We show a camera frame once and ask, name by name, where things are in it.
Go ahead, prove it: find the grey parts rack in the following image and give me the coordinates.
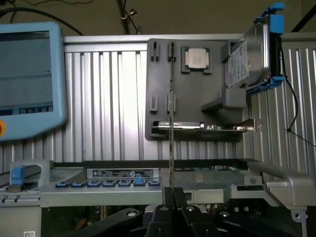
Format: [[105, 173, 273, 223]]
[[144, 38, 247, 143]]

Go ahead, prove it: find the grey metal PC case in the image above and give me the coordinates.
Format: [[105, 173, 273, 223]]
[[0, 158, 311, 237]]

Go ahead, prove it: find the silver CPU chip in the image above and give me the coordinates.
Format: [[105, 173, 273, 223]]
[[184, 46, 212, 70]]

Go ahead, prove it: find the blue case latch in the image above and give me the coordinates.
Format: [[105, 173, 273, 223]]
[[10, 166, 25, 188]]

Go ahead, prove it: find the black wire with tie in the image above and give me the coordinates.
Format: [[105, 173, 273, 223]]
[[280, 46, 316, 150]]

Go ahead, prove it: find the light blue teach pendant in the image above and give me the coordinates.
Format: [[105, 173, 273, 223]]
[[0, 21, 69, 142]]

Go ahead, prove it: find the silver hard disk blue bracket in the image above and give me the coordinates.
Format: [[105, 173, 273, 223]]
[[225, 2, 288, 96]]

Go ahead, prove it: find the dark stand pole with clip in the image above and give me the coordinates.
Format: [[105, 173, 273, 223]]
[[116, 0, 139, 35]]

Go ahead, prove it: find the black case label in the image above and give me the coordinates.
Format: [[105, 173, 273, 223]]
[[92, 168, 154, 179]]

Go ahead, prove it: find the green graphics card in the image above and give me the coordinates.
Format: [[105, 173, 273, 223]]
[[150, 118, 264, 136]]

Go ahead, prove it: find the black pendant cable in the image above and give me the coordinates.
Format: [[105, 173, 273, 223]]
[[0, 6, 86, 37]]

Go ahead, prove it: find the black diagonal bar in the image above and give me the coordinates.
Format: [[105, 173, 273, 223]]
[[290, 0, 316, 33]]

